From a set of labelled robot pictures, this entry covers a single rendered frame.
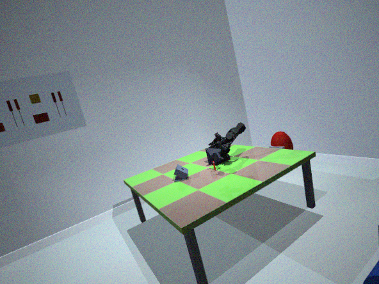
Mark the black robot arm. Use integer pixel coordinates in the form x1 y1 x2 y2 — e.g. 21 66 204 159
214 122 246 157

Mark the blue-grey flat panel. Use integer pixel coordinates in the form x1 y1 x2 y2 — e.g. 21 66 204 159
174 165 188 182

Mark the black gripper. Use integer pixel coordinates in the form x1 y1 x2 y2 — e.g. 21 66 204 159
208 137 227 149

